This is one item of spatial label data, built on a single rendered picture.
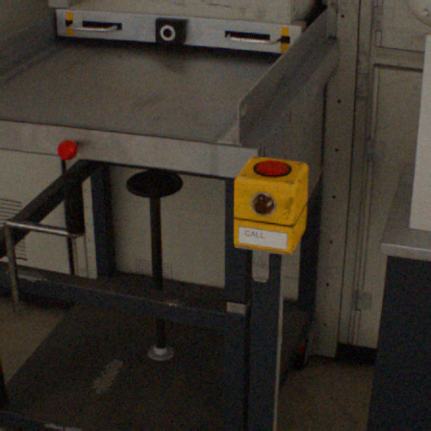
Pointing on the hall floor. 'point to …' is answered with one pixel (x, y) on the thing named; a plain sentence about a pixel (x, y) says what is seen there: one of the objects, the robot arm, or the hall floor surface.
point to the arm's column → (403, 350)
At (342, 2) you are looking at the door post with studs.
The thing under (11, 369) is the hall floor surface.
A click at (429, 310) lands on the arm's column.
